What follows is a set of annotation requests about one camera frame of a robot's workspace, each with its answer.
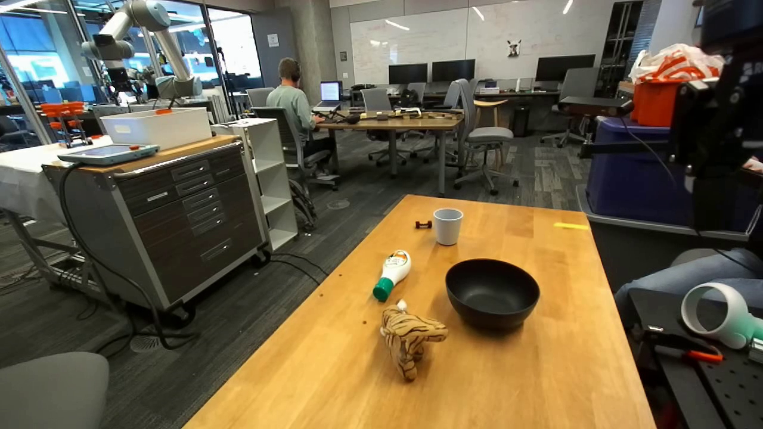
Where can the striped tiger plush toy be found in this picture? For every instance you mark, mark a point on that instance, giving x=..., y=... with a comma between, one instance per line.
x=407, y=336

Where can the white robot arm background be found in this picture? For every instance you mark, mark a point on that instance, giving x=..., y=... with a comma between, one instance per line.
x=112, y=48

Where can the black bowl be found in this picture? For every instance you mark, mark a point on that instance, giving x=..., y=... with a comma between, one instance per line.
x=492, y=293

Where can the white bottle green cap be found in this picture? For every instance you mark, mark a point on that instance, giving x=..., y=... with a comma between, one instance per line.
x=394, y=267

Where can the white cup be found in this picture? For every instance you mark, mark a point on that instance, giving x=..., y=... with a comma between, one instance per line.
x=447, y=224

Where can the wooden office desk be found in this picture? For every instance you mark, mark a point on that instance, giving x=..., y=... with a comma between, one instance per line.
x=440, y=125

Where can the black office chair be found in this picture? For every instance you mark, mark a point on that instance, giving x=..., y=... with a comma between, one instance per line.
x=313, y=160

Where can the open laptop on desk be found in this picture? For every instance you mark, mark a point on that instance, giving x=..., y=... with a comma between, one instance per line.
x=330, y=93

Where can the white shelf unit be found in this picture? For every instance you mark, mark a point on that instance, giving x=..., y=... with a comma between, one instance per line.
x=264, y=154

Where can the grey office chair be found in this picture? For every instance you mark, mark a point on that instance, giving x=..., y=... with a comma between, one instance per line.
x=490, y=142

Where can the person in green shirt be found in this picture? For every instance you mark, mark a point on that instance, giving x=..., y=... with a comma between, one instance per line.
x=294, y=104

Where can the yellow tape strip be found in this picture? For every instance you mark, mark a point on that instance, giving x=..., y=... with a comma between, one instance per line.
x=569, y=228

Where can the grey rolling tool cabinet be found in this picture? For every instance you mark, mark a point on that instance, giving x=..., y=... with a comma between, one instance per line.
x=166, y=228

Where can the black monitor on desk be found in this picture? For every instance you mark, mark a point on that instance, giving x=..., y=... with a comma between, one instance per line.
x=555, y=67

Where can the blue storage bin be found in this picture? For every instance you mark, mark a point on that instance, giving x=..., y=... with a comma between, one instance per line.
x=630, y=174

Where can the closed laptop on cabinet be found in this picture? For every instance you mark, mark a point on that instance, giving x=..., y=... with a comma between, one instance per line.
x=102, y=156

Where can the orange bin with bags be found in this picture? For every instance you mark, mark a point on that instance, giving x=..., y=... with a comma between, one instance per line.
x=655, y=79

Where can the grey chair foreground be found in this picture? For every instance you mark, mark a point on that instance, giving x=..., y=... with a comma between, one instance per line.
x=54, y=392

